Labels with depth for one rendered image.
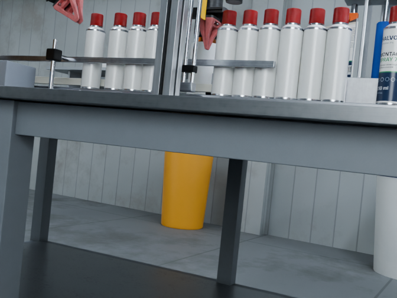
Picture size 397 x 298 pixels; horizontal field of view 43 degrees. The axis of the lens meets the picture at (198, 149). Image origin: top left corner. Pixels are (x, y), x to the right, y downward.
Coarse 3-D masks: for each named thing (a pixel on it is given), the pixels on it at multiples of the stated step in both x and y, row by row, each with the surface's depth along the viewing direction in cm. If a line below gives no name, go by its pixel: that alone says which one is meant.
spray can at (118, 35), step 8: (120, 16) 130; (120, 24) 130; (112, 32) 130; (120, 32) 130; (112, 40) 130; (120, 40) 130; (112, 48) 130; (120, 48) 130; (112, 56) 130; (120, 56) 130; (112, 64) 130; (120, 64) 130; (112, 72) 130; (120, 72) 130; (112, 80) 130; (120, 80) 130; (104, 88) 131; (112, 88) 130; (120, 88) 130
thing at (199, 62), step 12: (12, 60) 143; (24, 60) 141; (36, 60) 138; (48, 60) 137; (72, 60) 133; (84, 60) 131; (96, 60) 130; (108, 60) 128; (120, 60) 126; (132, 60) 125; (144, 60) 123; (204, 60) 116; (216, 60) 115; (228, 60) 114; (240, 60) 112; (252, 60) 111
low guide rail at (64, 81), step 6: (36, 78) 148; (42, 78) 147; (48, 78) 146; (54, 78) 145; (60, 78) 144; (66, 78) 143; (72, 78) 142; (78, 78) 141; (54, 84) 146; (60, 84) 144; (66, 84) 143; (72, 84) 142; (78, 84) 141; (102, 84) 138; (198, 84) 125; (204, 84) 124; (210, 84) 124; (198, 90) 125; (204, 90) 124; (210, 90) 123
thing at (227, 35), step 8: (224, 16) 118; (232, 16) 117; (224, 24) 118; (232, 24) 117; (224, 32) 116; (232, 32) 116; (216, 40) 119; (224, 40) 116; (232, 40) 117; (216, 48) 118; (224, 48) 116; (232, 48) 117; (216, 56) 118; (224, 56) 116; (232, 56) 117; (216, 72) 117; (224, 72) 116; (232, 72) 117; (216, 80) 117; (224, 80) 116; (232, 80) 118; (216, 88) 117; (224, 88) 116
